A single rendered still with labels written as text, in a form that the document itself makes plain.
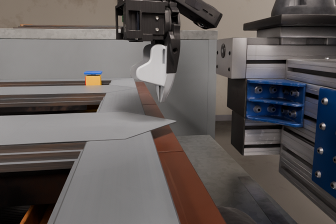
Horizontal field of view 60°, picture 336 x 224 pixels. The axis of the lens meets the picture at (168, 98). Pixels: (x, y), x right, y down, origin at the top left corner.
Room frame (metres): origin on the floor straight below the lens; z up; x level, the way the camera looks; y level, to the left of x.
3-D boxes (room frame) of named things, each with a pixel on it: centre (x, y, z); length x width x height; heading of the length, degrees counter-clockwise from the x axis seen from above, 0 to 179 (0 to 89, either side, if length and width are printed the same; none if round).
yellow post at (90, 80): (1.06, 0.27, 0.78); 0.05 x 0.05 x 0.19; 8
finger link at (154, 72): (0.44, 0.02, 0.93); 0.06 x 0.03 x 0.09; 112
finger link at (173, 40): (0.45, 0.00, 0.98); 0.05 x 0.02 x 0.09; 22
